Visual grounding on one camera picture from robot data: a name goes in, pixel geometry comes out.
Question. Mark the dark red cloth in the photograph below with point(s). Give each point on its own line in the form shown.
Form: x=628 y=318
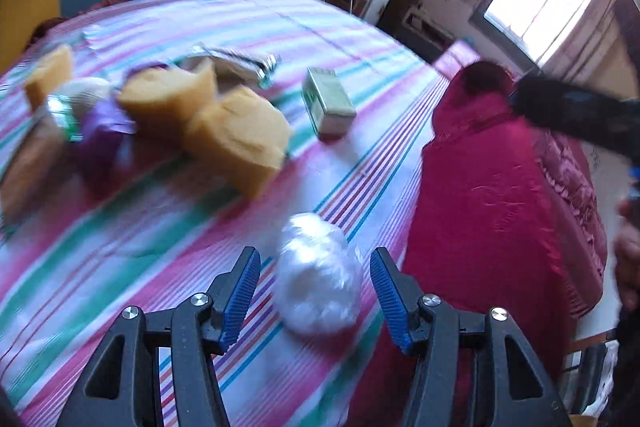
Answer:
x=47 y=27

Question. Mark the person's right hand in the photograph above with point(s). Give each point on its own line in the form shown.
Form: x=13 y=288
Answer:
x=629 y=257

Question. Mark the clear plastic wrapper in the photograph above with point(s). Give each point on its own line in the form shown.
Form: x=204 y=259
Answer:
x=235 y=59

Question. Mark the green foil packet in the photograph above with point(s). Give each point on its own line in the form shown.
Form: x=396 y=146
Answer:
x=64 y=119

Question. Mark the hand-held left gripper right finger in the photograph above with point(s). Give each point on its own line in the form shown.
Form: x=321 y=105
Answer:
x=390 y=302

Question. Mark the striped bed sheet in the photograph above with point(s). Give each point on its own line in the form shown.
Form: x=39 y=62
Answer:
x=210 y=257

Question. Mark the red quilt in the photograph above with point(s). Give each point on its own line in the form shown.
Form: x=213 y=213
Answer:
x=495 y=207

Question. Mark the yellow sponge block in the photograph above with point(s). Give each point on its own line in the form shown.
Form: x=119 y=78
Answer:
x=27 y=167
x=237 y=137
x=47 y=74
x=170 y=92

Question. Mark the low wooden shelf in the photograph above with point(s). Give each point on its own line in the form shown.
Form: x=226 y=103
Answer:
x=425 y=24

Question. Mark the green and white carton box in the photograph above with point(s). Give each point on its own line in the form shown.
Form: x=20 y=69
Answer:
x=327 y=99

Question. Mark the dark metal frame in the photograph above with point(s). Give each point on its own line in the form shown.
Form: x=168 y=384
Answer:
x=590 y=372

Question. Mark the white plastic bag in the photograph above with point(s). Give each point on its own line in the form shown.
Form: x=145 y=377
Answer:
x=320 y=277

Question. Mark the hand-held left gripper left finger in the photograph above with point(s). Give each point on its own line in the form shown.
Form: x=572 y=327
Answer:
x=239 y=294

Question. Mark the purple plastic wrapper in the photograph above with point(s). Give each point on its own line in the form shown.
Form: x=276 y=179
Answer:
x=105 y=132

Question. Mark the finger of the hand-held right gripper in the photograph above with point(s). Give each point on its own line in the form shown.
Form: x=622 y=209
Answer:
x=550 y=104

